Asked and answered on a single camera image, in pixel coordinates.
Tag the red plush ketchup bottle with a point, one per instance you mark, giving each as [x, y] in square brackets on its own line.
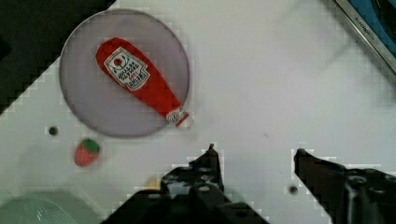
[132, 70]

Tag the light green bowl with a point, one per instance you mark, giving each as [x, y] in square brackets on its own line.
[46, 207]

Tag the black toaster oven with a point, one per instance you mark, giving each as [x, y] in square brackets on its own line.
[375, 22]

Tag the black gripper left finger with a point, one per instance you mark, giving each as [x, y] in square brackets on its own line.
[192, 194]

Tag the grey round plate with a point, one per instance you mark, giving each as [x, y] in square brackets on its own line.
[95, 99]

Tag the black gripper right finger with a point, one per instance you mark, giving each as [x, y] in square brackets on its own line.
[349, 196]

